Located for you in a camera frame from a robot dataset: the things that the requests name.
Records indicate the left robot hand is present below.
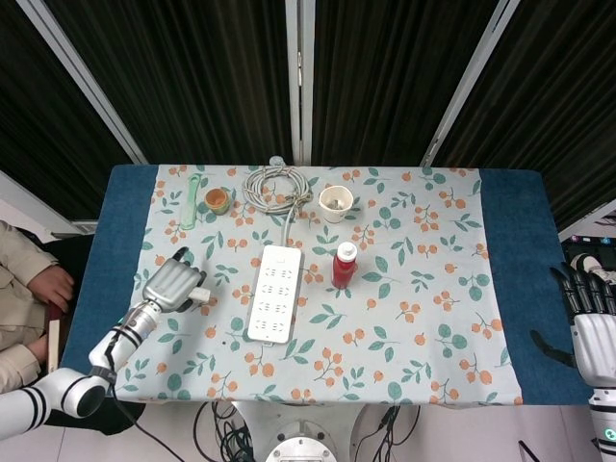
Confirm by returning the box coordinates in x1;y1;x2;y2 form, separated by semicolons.
142;246;209;315

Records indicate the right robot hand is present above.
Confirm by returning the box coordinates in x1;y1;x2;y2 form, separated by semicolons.
528;254;616;389

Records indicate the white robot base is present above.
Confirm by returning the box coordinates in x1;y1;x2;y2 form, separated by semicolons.
230;398;386;462

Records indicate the white power strip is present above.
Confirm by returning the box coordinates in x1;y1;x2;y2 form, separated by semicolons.
245;244;305;346

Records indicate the blue table cover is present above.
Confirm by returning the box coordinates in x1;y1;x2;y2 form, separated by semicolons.
60;165;594;406

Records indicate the green brush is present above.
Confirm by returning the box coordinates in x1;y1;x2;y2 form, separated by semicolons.
179;174;200;231

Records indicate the small orange green cup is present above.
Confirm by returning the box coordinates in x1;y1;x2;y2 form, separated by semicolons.
203;187;231;216

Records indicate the thin tan board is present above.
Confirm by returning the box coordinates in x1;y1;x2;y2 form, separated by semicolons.
47;317;63;374

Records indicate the person in beige jacket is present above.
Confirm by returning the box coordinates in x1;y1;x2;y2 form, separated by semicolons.
0;218;76;396

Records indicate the red bottle with white cap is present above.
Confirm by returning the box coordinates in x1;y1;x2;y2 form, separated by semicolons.
331;242;359;291

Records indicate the white paper cup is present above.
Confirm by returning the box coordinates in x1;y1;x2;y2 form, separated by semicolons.
318;185;355;224

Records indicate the floral fruit print tablecloth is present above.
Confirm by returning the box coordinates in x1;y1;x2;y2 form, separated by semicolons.
116;165;525;406

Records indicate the black curtain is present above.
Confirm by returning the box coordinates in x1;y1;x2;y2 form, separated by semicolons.
0;0;616;232

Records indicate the grey cable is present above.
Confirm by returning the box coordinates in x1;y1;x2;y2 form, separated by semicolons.
242;165;314;247

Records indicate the black cable bundle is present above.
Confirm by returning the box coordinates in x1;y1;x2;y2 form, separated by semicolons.
192;401;270;462
355;403;420;462

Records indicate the white frame post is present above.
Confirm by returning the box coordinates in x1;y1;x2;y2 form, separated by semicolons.
284;0;317;165
421;0;524;167
18;0;148;165

